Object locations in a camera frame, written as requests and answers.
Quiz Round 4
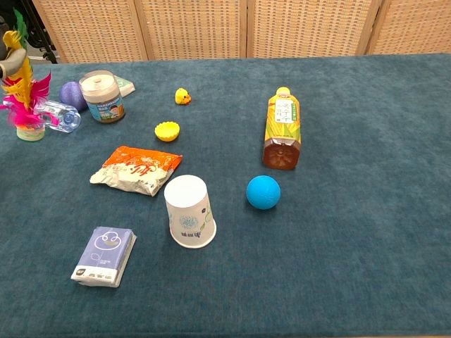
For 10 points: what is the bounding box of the clear plastic water bottle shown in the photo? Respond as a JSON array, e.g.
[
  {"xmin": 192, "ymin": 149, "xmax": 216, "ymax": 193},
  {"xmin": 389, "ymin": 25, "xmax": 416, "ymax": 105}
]
[{"xmin": 2, "ymin": 95, "xmax": 82, "ymax": 134}]

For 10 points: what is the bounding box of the white paper cup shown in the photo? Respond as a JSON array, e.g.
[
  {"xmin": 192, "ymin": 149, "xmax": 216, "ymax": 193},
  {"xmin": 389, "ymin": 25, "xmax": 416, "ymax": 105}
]
[{"xmin": 163, "ymin": 174, "xmax": 218, "ymax": 249}]

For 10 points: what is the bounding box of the clear jar with beige lid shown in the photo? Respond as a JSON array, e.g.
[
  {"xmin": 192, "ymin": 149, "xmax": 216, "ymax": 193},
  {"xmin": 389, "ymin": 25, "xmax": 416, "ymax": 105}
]
[{"xmin": 78, "ymin": 70, "xmax": 126, "ymax": 125}]

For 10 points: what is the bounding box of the green and white box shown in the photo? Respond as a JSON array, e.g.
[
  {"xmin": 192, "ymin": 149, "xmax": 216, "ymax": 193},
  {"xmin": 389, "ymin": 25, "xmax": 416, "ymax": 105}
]
[{"xmin": 113, "ymin": 75, "xmax": 136, "ymax": 98}]

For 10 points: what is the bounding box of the purple ball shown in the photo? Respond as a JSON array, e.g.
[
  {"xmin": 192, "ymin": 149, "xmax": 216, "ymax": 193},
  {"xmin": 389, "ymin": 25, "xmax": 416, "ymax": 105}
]
[{"xmin": 58, "ymin": 81, "xmax": 88, "ymax": 113}]

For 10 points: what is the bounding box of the colourful feather shuttlecock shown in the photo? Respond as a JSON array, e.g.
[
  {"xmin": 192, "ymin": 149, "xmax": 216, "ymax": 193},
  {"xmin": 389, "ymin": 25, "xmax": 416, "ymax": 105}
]
[{"xmin": 0, "ymin": 8, "xmax": 61, "ymax": 142}]

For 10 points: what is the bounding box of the woven rattan screen panel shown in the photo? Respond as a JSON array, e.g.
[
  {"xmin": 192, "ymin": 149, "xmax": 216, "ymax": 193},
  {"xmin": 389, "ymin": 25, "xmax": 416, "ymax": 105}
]
[
  {"xmin": 31, "ymin": 0, "xmax": 149, "ymax": 64},
  {"xmin": 133, "ymin": 0, "xmax": 248, "ymax": 61},
  {"xmin": 366, "ymin": 0, "xmax": 451, "ymax": 56},
  {"xmin": 245, "ymin": 0, "xmax": 383, "ymax": 59}
]

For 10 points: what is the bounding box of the yellow duck toy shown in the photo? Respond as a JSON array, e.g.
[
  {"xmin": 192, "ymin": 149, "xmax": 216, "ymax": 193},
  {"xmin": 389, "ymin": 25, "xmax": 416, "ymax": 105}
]
[{"xmin": 175, "ymin": 87, "xmax": 192, "ymax": 106}]

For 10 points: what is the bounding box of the purple and white tissue pack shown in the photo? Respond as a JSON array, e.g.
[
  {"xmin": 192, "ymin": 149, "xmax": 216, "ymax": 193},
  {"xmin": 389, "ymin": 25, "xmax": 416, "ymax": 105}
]
[{"xmin": 70, "ymin": 226, "xmax": 137, "ymax": 289}]

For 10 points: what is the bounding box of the yellow fluted cake mould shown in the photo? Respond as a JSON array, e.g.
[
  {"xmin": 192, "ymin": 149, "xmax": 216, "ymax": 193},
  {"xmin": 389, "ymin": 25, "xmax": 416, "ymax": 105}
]
[{"xmin": 154, "ymin": 120, "xmax": 181, "ymax": 143}]

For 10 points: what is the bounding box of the blue ball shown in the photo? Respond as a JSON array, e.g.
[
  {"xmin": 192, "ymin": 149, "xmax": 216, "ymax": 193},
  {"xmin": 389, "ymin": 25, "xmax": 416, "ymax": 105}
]
[{"xmin": 245, "ymin": 175, "xmax": 282, "ymax": 211}]

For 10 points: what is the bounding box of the yellow label tea bottle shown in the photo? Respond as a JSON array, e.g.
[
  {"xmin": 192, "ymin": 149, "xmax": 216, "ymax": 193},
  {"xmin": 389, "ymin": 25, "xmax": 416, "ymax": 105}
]
[{"xmin": 262, "ymin": 87, "xmax": 303, "ymax": 171}]

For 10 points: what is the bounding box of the black hanging cloth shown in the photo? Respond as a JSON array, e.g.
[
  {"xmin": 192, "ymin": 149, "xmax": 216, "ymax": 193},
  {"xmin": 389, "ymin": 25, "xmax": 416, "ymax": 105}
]
[{"xmin": 0, "ymin": 0, "xmax": 30, "ymax": 36}]

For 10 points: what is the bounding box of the orange and white snack bag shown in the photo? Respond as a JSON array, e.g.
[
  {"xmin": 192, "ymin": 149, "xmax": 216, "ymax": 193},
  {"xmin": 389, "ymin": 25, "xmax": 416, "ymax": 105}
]
[{"xmin": 89, "ymin": 145, "xmax": 184, "ymax": 197}]

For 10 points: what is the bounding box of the teal tablecloth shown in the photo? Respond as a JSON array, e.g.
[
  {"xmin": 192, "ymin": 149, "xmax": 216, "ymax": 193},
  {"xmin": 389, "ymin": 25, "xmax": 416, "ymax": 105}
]
[{"xmin": 0, "ymin": 52, "xmax": 451, "ymax": 338}]

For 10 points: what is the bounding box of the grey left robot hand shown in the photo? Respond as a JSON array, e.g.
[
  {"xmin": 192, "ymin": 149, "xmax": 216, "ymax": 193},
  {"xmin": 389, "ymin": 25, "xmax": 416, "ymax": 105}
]
[{"xmin": 0, "ymin": 19, "xmax": 28, "ymax": 80}]

